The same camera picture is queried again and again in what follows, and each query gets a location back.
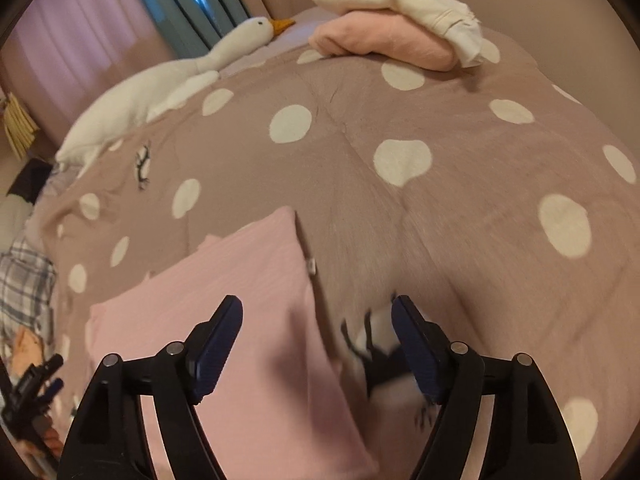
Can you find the plaid bedding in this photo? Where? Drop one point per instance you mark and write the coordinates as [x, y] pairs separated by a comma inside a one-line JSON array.
[[25, 280]]

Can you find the orange printed cloth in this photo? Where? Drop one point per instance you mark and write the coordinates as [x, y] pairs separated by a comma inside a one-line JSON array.
[[25, 347]]

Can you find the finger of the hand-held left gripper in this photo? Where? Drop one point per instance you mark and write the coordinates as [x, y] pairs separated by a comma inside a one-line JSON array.
[[45, 367]]

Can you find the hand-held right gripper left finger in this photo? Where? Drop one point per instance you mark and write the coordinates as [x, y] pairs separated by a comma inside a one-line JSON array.
[[217, 345]]

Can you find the pink ribbed top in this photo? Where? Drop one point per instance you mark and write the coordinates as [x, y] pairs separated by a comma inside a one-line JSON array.
[[225, 270]]

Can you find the white goose plush toy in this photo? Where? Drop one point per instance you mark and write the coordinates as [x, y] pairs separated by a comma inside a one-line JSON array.
[[150, 90]]

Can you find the tan striped object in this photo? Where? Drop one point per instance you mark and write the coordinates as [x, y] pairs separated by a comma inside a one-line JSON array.
[[17, 125]]

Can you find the mauve polka dot blanket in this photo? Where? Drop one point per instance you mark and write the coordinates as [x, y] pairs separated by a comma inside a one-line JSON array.
[[450, 240]]

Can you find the teal curtain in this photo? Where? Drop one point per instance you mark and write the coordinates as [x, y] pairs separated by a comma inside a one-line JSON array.
[[165, 5]]

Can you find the folded pink fleece garment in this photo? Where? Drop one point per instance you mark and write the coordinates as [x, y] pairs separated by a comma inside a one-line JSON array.
[[380, 35]]

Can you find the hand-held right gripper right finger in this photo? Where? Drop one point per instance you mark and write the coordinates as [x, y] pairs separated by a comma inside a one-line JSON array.
[[412, 345]]

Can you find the pink curtain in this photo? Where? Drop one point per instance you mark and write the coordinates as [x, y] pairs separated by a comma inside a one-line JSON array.
[[75, 50]]

